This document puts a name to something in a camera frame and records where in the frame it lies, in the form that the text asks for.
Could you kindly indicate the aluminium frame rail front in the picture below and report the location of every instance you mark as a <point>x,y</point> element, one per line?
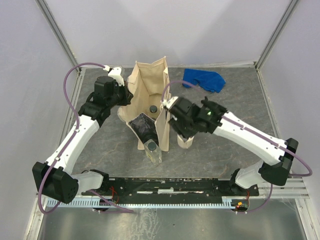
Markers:
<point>295,186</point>

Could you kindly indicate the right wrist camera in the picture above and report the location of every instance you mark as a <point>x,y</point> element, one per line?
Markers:
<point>177,106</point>

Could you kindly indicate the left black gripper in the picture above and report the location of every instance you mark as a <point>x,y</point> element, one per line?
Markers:
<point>128,95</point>

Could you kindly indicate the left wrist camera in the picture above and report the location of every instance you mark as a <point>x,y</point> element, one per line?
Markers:
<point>116,73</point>

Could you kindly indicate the cream round jar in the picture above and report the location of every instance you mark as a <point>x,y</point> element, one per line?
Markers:
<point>184,143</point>

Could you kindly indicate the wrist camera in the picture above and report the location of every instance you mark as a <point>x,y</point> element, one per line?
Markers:
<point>116,73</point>
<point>177,106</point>

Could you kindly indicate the right aluminium frame post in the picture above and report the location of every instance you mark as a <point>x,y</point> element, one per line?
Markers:
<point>289,10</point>

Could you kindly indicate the left aluminium frame post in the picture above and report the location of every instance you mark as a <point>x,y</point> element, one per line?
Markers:
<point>48,15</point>

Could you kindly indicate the clear square bottle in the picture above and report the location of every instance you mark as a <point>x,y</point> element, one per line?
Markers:
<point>153,112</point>

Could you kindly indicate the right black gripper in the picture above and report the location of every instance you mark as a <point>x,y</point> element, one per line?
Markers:
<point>176,122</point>

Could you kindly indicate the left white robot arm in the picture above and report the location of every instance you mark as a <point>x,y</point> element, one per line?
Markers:
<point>53,178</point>

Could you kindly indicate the blue cloth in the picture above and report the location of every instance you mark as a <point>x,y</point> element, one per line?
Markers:
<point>210,81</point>

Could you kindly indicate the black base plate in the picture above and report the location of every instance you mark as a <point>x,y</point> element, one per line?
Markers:
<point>172,190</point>

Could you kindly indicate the cream canvas tote bag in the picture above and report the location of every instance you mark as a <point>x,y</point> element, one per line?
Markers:
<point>147,82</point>

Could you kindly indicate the aluminium frame post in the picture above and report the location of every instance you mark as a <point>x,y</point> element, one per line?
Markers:
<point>289,10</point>
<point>48,15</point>

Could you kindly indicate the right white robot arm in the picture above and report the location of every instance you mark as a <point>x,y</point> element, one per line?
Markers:
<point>276,155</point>

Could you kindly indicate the clear bottle grey cap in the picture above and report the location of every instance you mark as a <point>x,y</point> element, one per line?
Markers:
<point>153,152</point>

